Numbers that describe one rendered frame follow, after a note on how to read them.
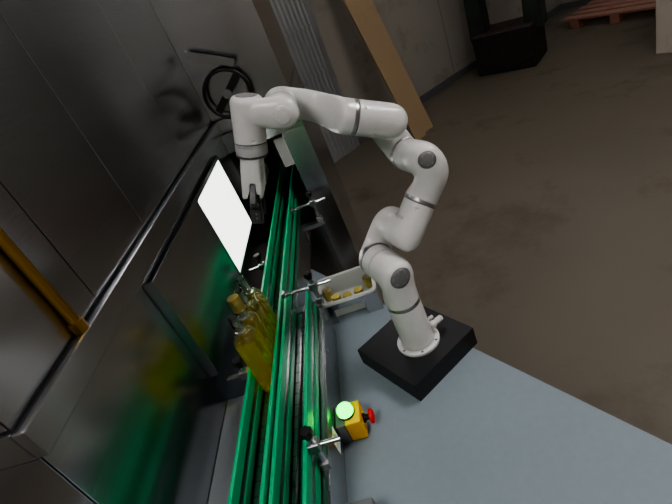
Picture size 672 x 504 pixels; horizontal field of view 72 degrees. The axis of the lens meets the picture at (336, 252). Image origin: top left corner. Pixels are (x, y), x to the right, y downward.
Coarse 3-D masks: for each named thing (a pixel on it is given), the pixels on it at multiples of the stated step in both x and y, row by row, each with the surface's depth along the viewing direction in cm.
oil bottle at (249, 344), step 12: (240, 336) 120; (252, 336) 121; (240, 348) 121; (252, 348) 121; (264, 348) 126; (252, 360) 123; (264, 360) 124; (252, 372) 126; (264, 372) 126; (264, 384) 128
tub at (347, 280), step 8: (344, 272) 173; (352, 272) 173; (360, 272) 173; (320, 280) 174; (336, 280) 174; (344, 280) 174; (352, 280) 174; (360, 280) 174; (320, 288) 173; (336, 288) 176; (344, 288) 176; (352, 288) 175; (368, 288) 171; (352, 296) 159; (328, 304) 160
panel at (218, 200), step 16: (224, 176) 188; (208, 192) 166; (224, 192) 182; (208, 208) 161; (224, 208) 176; (240, 208) 195; (224, 224) 170; (240, 224) 188; (224, 240) 165; (240, 240) 181; (240, 256) 175
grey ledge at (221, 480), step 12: (240, 396) 133; (228, 408) 130; (240, 408) 129; (228, 420) 127; (228, 432) 123; (228, 444) 120; (228, 456) 116; (216, 468) 115; (228, 468) 113; (216, 480) 112; (228, 480) 111; (216, 492) 109; (228, 492) 108
